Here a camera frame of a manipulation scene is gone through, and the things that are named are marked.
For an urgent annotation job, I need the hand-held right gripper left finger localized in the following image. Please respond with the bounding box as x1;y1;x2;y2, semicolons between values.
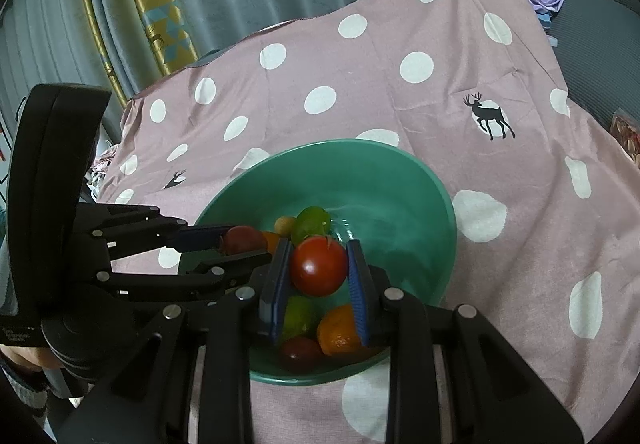
60;239;293;444

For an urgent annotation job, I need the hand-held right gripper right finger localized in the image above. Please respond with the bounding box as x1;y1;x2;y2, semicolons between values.
346;240;583;444

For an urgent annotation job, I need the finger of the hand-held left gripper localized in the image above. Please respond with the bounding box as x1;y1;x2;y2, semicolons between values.
97;251;273;300
75;204;233;260

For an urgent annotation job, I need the small red tomato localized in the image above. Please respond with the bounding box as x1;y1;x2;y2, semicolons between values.
220;225;268;256

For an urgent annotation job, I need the green jujube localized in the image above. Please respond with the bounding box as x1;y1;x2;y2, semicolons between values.
280;295;321;340
291;206;332;245

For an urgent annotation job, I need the large orange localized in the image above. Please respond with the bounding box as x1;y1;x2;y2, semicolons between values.
316;304;381;358

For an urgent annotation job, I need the green plastic bowl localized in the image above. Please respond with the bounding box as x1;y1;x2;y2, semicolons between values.
192;139;457;385

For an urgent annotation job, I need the person's left forearm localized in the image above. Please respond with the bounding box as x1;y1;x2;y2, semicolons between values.
0;344;76;407

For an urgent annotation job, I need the pile of pale clothes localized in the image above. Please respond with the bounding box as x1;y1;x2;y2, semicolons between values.
87;144;121;202

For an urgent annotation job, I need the pink polka dot cloth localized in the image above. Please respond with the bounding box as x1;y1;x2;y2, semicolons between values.
97;0;640;444

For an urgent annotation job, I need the yellow patterned curtain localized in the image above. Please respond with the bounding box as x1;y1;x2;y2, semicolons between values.
75;0;198;95

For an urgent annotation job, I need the snack packet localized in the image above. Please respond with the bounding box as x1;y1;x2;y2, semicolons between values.
609;108;640;164

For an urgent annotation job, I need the grey sofa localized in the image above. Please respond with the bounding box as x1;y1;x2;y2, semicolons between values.
542;0;640;135

